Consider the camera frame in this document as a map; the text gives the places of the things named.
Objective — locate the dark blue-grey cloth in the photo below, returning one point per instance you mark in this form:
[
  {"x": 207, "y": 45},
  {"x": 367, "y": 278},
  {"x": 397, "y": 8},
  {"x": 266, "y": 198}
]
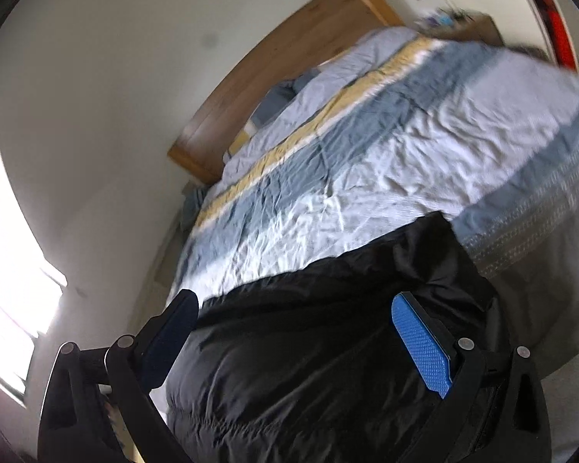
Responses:
[{"x": 193, "y": 205}]

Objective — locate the bright window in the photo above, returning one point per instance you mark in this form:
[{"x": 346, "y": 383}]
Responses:
[{"x": 9, "y": 275}]

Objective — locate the black jacket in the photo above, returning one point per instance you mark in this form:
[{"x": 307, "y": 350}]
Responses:
[{"x": 318, "y": 347}]

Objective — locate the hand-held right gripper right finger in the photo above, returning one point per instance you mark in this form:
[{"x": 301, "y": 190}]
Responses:
[{"x": 422, "y": 342}]

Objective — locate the blue and grey pillow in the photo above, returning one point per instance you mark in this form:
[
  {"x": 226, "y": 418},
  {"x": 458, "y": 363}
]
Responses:
[{"x": 275, "y": 99}]

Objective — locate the wooden nightstand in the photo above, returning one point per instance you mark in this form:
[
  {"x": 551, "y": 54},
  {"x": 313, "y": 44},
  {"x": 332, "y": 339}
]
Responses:
[{"x": 482, "y": 29}]

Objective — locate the striped blue and white quilt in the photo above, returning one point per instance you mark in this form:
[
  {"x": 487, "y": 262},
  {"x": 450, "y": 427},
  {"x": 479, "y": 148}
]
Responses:
[{"x": 391, "y": 154}]

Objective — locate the red and black object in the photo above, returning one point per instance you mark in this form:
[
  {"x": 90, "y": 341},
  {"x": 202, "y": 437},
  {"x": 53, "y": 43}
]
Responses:
[{"x": 557, "y": 24}]

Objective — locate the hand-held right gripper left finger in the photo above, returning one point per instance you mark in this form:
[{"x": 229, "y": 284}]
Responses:
[{"x": 166, "y": 342}]

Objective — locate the wooden headboard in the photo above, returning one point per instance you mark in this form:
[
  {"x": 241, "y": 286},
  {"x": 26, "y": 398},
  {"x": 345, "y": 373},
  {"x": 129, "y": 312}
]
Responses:
[{"x": 270, "y": 58}]

